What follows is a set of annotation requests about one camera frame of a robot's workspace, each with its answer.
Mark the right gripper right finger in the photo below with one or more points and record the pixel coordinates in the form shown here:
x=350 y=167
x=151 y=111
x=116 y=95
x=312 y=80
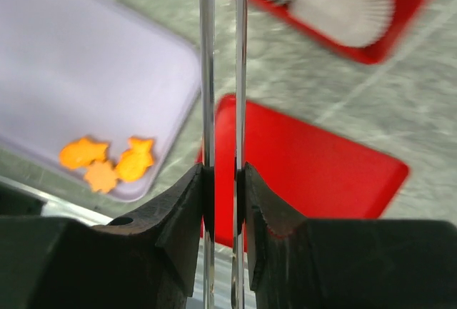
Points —
x=300 y=262

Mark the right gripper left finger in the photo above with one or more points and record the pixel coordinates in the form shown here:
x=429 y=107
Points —
x=143 y=259

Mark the red box lid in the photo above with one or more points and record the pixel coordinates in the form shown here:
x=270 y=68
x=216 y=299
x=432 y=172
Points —
x=320 y=174

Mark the orange fish cookie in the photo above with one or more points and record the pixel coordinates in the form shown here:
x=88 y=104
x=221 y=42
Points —
x=82 y=153
x=135 y=161

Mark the metal tongs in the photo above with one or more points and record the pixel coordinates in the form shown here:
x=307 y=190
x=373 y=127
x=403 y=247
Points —
x=207 y=27

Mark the orange leaf cookie bottom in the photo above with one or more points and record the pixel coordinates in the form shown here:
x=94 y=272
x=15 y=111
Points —
x=101 y=176

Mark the orange fish cookie bottom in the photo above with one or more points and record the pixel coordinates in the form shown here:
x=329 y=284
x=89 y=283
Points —
x=82 y=153

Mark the lavender plastic tray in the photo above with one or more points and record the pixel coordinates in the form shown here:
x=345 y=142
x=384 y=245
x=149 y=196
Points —
x=74 y=68

